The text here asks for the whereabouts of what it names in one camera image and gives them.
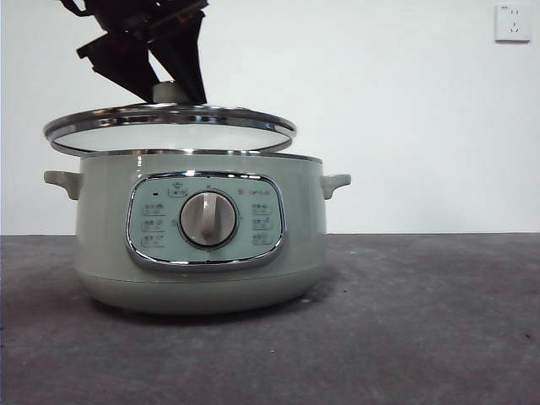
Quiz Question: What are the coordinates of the white wall socket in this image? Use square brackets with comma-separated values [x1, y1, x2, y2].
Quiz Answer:
[494, 4, 532, 45]

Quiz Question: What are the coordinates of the pale green electric cooking pot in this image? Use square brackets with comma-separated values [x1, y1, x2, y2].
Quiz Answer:
[43, 148, 353, 316]

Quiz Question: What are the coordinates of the glass lid with green knob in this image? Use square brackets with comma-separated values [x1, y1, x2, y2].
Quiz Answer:
[43, 81, 298, 159]

